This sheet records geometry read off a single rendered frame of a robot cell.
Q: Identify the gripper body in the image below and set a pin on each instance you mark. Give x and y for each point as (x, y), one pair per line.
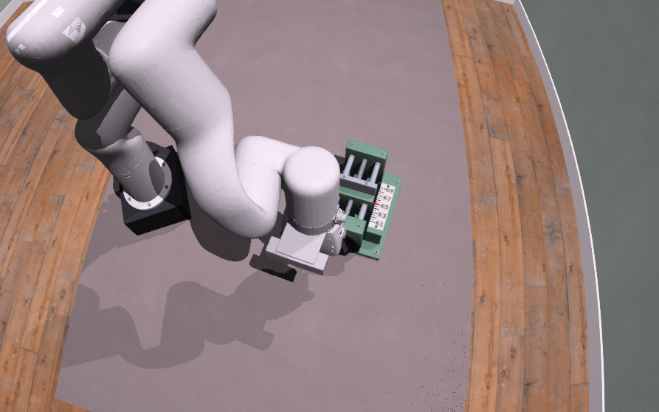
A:
(332, 242)

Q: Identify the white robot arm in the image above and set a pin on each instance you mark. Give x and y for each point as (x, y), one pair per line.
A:
(152, 63)

